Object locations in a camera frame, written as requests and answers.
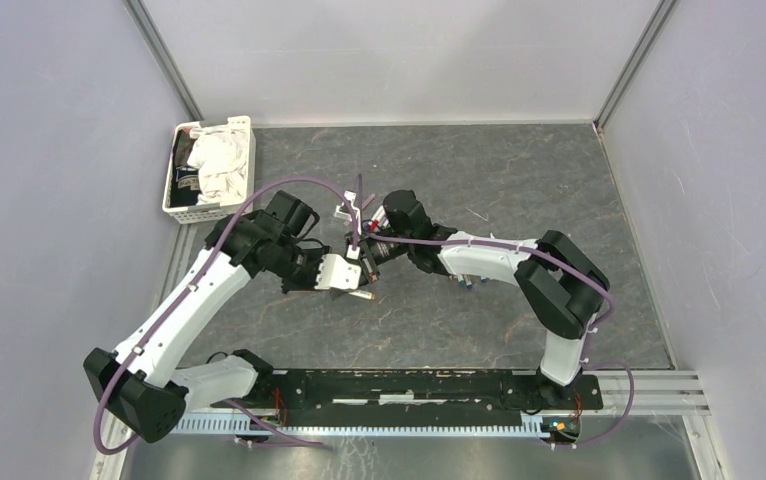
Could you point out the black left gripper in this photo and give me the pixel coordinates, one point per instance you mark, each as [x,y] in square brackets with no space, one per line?
[308,284]

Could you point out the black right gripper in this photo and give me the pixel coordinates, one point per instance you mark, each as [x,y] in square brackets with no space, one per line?
[365,250]

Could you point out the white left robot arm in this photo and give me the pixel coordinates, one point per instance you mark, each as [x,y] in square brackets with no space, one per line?
[139,381]

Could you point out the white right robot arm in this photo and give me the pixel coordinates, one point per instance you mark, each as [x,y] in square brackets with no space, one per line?
[563,287]

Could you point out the red capped white pen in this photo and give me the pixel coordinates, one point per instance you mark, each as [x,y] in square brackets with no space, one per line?
[378,220]

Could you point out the white perforated plastic basket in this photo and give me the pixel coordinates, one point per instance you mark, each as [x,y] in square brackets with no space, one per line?
[209,212]

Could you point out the white cloth in basket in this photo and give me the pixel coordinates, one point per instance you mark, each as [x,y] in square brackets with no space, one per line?
[221,156]

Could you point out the striped cloth in basket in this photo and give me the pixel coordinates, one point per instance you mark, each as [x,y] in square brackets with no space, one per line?
[184,185]

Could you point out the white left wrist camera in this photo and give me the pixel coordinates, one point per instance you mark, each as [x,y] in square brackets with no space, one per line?
[339,271]

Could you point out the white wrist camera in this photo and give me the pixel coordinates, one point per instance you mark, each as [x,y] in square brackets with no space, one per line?
[339,271]
[348,211]

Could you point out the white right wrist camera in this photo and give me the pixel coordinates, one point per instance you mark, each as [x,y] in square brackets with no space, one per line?
[348,211]

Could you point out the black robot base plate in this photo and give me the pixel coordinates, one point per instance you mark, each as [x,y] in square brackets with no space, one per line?
[379,398]

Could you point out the white slotted cable duct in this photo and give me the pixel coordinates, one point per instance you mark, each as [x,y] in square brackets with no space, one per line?
[235,423]

